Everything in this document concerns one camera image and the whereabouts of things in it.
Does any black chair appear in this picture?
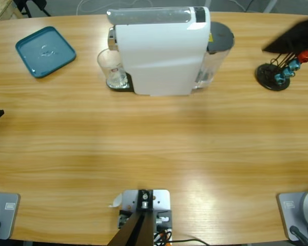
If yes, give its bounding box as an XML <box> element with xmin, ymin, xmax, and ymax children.
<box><xmin>16</xmin><ymin>0</ymin><xmax>52</xmax><ymax>17</ymax></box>

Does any orange cable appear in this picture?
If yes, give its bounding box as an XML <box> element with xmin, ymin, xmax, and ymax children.
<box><xmin>153</xmin><ymin>229</ymin><xmax>173</xmax><ymax>243</ymax></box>

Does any white block with dark post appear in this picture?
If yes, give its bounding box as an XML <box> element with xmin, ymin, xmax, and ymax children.
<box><xmin>107</xmin><ymin>189</ymin><xmax>173</xmax><ymax>246</ymax></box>

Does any white capsule coffee machine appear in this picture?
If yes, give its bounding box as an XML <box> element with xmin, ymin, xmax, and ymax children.
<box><xmin>106</xmin><ymin>6</ymin><xmax>211</xmax><ymax>97</ymax></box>

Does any black capsule holder with rods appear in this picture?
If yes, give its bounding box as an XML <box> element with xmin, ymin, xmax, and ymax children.
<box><xmin>255</xmin><ymin>46</ymin><xmax>308</xmax><ymax>92</ymax></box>

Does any thin black cable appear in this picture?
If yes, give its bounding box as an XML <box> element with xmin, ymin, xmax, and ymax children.
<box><xmin>169</xmin><ymin>238</ymin><xmax>208</xmax><ymax>246</ymax></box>

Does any clear drinking glass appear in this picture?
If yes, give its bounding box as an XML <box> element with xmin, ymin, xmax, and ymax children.
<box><xmin>97</xmin><ymin>48</ymin><xmax>129</xmax><ymax>89</ymax></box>

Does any grey metal frame leg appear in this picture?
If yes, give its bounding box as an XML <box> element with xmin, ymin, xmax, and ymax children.
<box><xmin>264</xmin><ymin>0</ymin><xmax>278</xmax><ymax>13</ymax></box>

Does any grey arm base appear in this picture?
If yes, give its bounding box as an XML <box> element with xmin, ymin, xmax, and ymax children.
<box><xmin>276</xmin><ymin>189</ymin><xmax>308</xmax><ymax>241</ymax></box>
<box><xmin>0</xmin><ymin>192</ymin><xmax>21</xmax><ymax>241</ymax></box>

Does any white paper tag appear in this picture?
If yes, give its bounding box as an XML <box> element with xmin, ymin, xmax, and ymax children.
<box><xmin>107</xmin><ymin>193</ymin><xmax>123</xmax><ymax>209</ymax></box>

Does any teal square tray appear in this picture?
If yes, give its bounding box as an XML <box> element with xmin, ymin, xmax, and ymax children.
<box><xmin>14</xmin><ymin>26</ymin><xmax>77</xmax><ymax>79</ymax></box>

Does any light wooden crate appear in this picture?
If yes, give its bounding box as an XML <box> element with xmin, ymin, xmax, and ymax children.
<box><xmin>0</xmin><ymin>0</ymin><xmax>24</xmax><ymax>23</ymax></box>

